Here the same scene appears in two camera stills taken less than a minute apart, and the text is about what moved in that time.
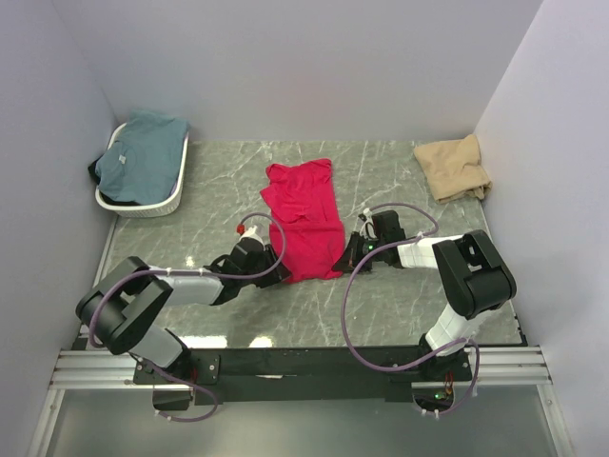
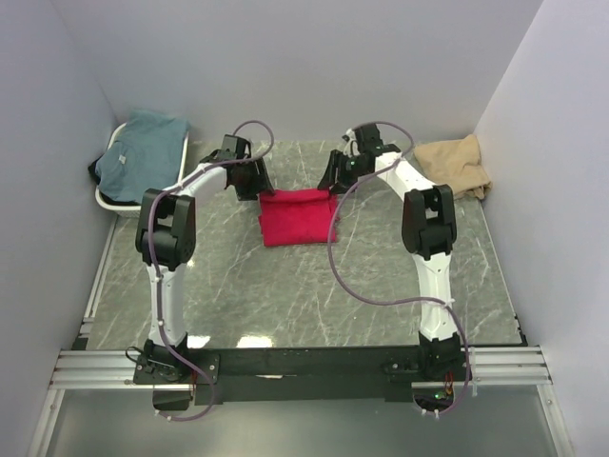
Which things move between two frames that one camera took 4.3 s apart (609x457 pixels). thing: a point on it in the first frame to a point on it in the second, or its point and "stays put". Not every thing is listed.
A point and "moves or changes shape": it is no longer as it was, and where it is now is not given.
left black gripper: (272, 262) to (249, 176)
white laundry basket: (148, 209) stays put
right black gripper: (357, 249) to (340, 171)
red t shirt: (303, 203) moves or changes shape
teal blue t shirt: (143, 165) stays put
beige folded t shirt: (453, 168) stays put
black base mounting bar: (326, 374) stays put
